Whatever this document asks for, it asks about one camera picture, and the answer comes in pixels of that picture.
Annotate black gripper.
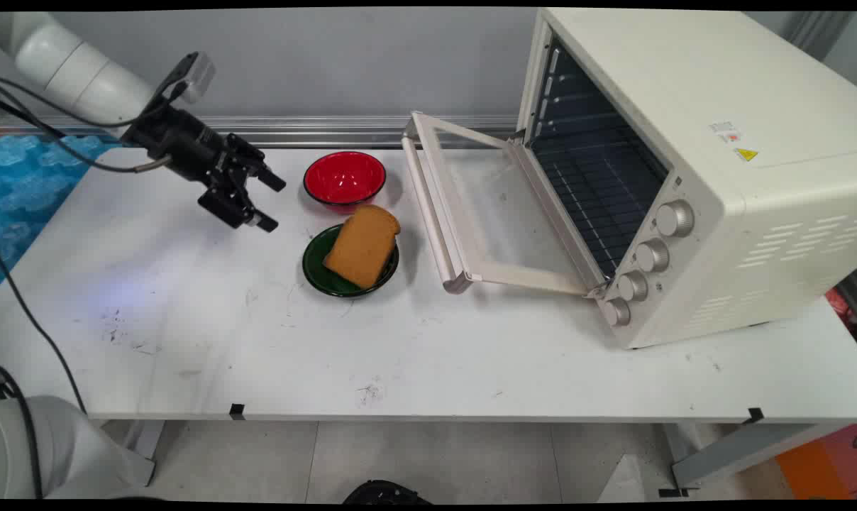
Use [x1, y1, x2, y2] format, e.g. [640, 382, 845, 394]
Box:
[122, 105, 288, 234]

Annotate cream glass oven door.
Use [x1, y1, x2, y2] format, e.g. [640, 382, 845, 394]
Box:
[401, 111, 612, 298]

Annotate dark green plate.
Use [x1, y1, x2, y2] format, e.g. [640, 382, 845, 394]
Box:
[302, 224, 401, 299]

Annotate red bowl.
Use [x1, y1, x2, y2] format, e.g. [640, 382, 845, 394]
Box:
[302, 150, 387, 214]

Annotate brown bread slice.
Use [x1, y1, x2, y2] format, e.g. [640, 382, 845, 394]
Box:
[321, 204, 402, 290]

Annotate blue bubble mat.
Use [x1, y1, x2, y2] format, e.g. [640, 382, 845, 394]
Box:
[0, 133, 122, 286]

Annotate grey table leg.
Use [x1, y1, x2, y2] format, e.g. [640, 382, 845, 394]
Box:
[661, 423, 839, 492]
[114, 420, 167, 463]

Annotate black object on floor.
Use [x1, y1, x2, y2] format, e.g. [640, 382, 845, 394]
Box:
[342, 480, 434, 505]

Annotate silver oven knob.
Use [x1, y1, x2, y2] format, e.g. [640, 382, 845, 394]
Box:
[617, 270, 649, 302]
[603, 297, 632, 328]
[635, 238, 671, 273]
[656, 199, 696, 238]

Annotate white label sticker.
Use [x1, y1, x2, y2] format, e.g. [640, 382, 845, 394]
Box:
[708, 119, 747, 145]

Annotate cream toaster oven body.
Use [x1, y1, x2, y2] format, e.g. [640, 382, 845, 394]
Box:
[517, 9, 857, 351]

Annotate red patterned object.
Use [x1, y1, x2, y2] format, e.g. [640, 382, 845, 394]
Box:
[824, 286, 857, 347]

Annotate orange box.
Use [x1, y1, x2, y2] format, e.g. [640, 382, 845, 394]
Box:
[775, 424, 857, 500]

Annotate aluminium wall rail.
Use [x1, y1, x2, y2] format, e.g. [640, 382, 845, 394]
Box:
[0, 115, 523, 149]

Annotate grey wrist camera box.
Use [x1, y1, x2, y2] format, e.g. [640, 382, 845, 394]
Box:
[165, 51, 217, 106]

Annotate thin black camera cable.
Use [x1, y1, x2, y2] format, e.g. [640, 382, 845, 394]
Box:
[0, 75, 188, 130]

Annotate long black cable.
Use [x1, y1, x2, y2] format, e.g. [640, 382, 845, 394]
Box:
[0, 252, 89, 417]

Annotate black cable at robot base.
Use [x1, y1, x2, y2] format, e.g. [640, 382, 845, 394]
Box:
[0, 364, 45, 500]

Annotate metal oven wire rack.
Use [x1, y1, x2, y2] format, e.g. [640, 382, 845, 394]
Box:
[540, 145, 668, 279]

